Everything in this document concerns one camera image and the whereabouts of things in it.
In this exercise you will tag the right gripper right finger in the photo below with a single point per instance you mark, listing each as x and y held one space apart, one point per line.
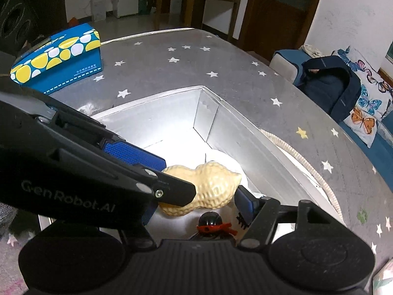
260 218

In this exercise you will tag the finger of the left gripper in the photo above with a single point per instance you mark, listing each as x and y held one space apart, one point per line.
95 175
131 154

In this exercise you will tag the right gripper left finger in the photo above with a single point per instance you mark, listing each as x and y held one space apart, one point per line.
148 214

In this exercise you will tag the beige peanut toy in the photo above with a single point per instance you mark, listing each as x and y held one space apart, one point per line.
215 187

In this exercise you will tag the black haired doll toy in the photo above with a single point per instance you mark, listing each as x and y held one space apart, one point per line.
211 227

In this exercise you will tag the grey storage box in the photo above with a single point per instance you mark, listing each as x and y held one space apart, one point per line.
191 126

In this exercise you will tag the blue yellow tissue box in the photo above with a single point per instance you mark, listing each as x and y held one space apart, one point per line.
60 60

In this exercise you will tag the grey star tablecloth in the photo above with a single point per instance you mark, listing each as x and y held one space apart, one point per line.
141 65

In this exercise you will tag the dark blue backpack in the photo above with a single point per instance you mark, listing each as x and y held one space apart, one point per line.
331 84

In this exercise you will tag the wooden side table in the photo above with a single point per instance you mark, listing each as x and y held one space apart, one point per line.
196 4

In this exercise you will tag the blue sofa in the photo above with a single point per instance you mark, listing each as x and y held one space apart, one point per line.
289 62

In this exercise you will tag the butterfly print pillow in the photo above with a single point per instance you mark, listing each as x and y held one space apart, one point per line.
375 97

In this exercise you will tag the brown wooden door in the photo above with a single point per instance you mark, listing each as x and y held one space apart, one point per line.
272 25

